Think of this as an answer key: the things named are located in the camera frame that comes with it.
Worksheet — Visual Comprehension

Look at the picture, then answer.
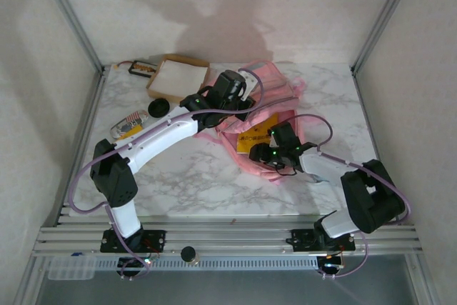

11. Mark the yellow book with black logo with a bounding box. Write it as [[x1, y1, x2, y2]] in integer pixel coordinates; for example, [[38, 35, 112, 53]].
[[236, 114, 283, 156]]

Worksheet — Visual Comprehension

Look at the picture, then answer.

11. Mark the pink backpack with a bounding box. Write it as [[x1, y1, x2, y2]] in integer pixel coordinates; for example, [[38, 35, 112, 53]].
[[194, 60, 308, 183]]

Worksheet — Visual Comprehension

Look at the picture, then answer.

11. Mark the white paper sheet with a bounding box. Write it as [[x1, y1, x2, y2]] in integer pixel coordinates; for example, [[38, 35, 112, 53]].
[[149, 60, 209, 96]]

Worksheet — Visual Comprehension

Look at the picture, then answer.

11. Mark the black round plastic lid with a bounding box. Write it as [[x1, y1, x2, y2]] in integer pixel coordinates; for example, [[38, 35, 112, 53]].
[[148, 98, 171, 119]]

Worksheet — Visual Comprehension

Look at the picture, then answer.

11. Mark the brown cardboard tray box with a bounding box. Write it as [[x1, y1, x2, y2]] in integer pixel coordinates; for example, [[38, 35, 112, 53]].
[[145, 54, 211, 103]]

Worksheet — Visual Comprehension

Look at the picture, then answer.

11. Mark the black board with orange plugs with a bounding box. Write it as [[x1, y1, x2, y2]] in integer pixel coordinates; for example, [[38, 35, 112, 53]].
[[128, 60, 158, 78]]

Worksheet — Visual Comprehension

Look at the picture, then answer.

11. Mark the black controller board green light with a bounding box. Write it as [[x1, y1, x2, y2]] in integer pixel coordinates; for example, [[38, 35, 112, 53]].
[[117, 256, 154, 281], [317, 253, 346, 273]]

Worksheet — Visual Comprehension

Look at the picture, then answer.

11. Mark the black round knob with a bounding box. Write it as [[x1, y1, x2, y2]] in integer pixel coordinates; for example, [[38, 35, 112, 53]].
[[180, 246, 199, 266]]

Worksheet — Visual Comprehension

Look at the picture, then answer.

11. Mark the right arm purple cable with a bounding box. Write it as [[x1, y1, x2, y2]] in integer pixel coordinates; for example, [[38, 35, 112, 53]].
[[271, 114, 412, 280]]

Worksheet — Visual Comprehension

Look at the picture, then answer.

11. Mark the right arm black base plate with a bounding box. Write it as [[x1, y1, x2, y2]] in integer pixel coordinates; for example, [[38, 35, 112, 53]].
[[285, 228, 357, 253]]

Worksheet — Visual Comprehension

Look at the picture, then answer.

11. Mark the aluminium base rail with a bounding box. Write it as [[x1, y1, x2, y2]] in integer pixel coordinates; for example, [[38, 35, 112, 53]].
[[31, 203, 424, 258]]

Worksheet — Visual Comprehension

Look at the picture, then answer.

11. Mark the grey slotted cable duct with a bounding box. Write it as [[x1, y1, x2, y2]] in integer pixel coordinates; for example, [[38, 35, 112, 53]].
[[46, 256, 318, 272]]

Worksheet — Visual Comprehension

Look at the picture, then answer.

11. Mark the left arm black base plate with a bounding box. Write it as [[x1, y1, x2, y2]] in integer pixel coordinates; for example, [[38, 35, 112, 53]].
[[99, 229, 167, 253]]

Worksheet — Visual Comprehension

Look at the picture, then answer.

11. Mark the aluminium frame post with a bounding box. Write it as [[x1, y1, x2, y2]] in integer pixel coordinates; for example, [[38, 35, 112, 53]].
[[351, 0, 422, 76], [34, 0, 106, 74]]

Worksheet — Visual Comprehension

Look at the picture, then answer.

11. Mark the aluminium frame lower strut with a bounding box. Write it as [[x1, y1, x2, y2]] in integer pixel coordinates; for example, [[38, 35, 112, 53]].
[[14, 258, 49, 305], [405, 254, 441, 305]]

